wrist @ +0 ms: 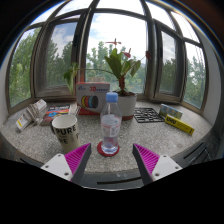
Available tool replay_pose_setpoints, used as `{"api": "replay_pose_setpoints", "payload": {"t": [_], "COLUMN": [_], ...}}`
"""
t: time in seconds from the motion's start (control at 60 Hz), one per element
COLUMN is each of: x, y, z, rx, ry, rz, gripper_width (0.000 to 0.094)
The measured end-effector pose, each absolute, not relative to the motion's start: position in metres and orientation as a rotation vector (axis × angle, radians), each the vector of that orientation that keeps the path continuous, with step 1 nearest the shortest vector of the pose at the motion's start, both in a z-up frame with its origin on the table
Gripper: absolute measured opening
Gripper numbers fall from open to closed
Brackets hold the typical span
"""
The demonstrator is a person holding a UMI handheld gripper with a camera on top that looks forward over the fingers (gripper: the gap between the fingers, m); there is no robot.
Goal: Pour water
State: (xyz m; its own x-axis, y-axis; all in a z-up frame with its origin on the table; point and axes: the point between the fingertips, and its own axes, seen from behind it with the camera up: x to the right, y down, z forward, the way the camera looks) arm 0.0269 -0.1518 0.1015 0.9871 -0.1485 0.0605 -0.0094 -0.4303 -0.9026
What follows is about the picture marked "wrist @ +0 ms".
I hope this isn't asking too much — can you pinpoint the grey framed bay window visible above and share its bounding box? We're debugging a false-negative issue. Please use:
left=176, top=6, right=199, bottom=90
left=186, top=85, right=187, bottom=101
left=4, top=0, right=208, bottom=115

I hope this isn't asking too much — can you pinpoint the flat round red coaster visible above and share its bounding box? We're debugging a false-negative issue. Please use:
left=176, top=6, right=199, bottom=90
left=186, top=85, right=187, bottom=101
left=96, top=140, right=121, bottom=158

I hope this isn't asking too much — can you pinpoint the white and yellow package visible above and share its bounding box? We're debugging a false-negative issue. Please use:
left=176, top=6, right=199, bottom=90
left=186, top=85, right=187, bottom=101
left=15, top=98, right=48, bottom=132

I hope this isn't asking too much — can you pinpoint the coiled beige rope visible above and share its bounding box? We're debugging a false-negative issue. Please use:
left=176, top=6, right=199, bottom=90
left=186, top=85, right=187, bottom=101
left=25, top=102, right=42, bottom=126

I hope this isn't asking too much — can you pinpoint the colourful dark magazine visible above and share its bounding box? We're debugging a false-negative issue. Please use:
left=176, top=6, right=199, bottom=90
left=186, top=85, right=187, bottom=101
left=39, top=104, right=73, bottom=127

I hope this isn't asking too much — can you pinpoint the dark slatted panel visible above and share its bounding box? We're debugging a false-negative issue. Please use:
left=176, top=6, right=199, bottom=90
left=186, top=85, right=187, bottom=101
left=0, top=131, right=224, bottom=192

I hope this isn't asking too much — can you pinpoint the white and red filament box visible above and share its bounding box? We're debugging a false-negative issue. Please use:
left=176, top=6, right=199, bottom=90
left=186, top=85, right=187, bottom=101
left=75, top=81, right=111, bottom=116

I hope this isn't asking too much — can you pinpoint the long yellow glue box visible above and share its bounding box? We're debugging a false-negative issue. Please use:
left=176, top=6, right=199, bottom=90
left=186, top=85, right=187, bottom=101
left=164, top=113, right=196, bottom=136

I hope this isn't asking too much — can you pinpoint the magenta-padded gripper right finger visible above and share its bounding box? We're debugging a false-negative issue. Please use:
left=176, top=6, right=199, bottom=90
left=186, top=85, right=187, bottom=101
left=131, top=142, right=184, bottom=186

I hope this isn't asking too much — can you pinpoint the potted plant with red flowers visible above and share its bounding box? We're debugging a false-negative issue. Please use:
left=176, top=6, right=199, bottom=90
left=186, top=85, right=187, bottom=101
left=63, top=37, right=152, bottom=122

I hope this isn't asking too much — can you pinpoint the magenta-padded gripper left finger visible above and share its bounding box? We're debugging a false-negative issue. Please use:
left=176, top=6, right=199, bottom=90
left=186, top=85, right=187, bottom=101
left=40, top=142, right=93, bottom=186

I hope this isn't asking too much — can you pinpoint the pastel blue box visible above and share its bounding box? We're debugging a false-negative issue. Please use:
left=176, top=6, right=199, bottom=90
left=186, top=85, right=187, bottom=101
left=158, top=103, right=184, bottom=121

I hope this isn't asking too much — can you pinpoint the clear blue-capped water bottle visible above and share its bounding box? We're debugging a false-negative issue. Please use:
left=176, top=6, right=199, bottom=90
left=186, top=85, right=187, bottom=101
left=99, top=91, right=123, bottom=155

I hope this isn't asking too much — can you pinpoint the cream mug with black lettering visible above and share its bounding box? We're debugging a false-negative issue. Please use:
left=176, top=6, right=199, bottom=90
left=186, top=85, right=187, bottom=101
left=50, top=113, right=81, bottom=155

